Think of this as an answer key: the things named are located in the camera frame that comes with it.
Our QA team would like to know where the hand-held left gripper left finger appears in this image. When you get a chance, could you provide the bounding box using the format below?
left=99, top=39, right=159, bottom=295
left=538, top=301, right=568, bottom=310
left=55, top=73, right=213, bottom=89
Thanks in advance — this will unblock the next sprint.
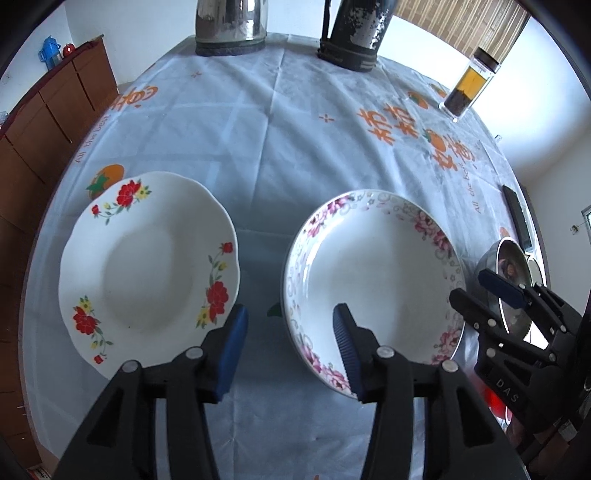
left=55, top=304, right=250, bottom=480

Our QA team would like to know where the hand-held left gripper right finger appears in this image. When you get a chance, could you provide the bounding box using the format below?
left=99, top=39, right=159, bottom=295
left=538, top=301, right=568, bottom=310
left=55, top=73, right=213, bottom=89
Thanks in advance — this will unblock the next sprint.
left=332, top=303, right=525, bottom=480

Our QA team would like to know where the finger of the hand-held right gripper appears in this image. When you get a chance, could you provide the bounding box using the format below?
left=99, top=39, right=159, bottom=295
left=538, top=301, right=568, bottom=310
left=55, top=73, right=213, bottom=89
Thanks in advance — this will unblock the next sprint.
left=478, top=269, right=583, bottom=352
left=449, top=288, right=555, bottom=365

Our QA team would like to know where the pink flower white plate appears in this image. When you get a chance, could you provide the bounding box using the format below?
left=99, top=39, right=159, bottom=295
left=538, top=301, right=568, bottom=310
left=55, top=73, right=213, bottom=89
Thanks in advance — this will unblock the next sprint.
left=281, top=189, right=467, bottom=401

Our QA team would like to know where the red flower white plate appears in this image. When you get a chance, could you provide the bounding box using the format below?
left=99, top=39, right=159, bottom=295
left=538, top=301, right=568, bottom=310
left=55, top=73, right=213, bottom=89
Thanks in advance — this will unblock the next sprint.
left=58, top=172, right=241, bottom=380

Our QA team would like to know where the black smartphone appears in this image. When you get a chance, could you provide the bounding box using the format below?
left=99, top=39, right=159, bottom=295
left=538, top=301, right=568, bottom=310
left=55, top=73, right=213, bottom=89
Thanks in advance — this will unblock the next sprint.
left=502, top=185, right=536, bottom=252

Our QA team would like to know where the glass tea bottle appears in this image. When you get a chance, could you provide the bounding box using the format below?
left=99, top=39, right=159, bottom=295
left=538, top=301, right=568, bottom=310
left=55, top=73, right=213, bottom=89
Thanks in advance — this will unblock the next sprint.
left=438, top=47, right=502, bottom=121

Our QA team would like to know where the white printed tablecloth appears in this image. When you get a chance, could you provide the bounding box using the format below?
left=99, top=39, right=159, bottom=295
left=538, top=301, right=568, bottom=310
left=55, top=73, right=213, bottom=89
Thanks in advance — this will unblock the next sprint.
left=25, top=32, right=550, bottom=480

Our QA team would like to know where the bamboo window blind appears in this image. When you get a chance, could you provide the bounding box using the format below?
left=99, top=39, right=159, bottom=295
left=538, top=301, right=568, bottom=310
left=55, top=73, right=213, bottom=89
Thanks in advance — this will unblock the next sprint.
left=392, top=0, right=532, bottom=63

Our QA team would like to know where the brown wooden cabinet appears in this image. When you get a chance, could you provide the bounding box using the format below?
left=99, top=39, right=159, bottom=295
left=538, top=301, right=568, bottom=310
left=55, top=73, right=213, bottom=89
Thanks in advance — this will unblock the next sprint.
left=0, top=39, right=120, bottom=467

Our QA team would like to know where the black worn thermos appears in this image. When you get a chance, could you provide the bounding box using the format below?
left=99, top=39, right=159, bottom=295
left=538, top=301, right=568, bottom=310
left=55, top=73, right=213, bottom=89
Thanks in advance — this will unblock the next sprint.
left=316, top=0, right=398, bottom=72

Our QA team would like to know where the steel kettle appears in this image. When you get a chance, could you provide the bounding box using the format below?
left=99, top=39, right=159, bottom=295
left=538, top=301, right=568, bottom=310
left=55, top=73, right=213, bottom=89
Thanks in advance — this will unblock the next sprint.
left=194, top=0, right=269, bottom=57

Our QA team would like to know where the blue plastic toy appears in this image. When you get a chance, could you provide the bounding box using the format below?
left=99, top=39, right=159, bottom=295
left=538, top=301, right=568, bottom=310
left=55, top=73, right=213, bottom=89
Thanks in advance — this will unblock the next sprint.
left=38, top=37, right=63, bottom=70

